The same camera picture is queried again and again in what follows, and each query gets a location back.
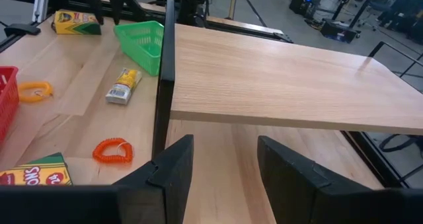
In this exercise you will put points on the small yellow white packet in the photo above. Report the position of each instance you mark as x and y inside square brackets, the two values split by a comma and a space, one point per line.
[122, 87]

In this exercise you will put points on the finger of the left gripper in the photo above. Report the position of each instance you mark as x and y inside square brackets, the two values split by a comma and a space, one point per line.
[119, 6]
[96, 6]

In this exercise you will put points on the green plastic basket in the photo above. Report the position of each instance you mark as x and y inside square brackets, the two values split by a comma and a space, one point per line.
[142, 45]

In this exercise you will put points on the black table clamp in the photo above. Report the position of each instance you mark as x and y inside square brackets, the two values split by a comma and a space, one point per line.
[21, 29]

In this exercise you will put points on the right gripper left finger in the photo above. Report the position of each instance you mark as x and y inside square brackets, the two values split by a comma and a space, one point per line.
[168, 187]

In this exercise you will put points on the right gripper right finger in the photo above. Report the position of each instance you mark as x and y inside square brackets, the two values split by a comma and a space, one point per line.
[294, 187]

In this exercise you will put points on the black aluminium frame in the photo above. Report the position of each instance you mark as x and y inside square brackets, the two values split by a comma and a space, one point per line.
[6, 43]

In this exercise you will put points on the silver aluminium bar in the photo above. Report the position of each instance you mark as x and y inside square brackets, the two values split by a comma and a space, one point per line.
[41, 2]

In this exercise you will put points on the yellow patterned ball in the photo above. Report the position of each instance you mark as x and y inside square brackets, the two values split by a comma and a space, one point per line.
[20, 92]

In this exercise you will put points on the black floor equipment box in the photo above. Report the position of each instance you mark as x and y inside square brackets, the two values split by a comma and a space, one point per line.
[340, 32]

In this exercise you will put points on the red plastic basket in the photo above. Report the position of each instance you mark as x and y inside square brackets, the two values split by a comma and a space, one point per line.
[8, 101]

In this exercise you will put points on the red-orange coil wristband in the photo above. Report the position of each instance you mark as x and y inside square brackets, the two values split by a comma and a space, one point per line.
[112, 160]

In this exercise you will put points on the black computer tower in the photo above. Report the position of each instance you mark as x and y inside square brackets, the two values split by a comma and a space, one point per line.
[302, 2]

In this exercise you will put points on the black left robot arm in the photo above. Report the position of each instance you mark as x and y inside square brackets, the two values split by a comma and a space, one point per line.
[193, 6]

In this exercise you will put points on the Crayola crayon box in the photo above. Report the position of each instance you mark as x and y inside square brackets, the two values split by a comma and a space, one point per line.
[76, 24]
[36, 174]

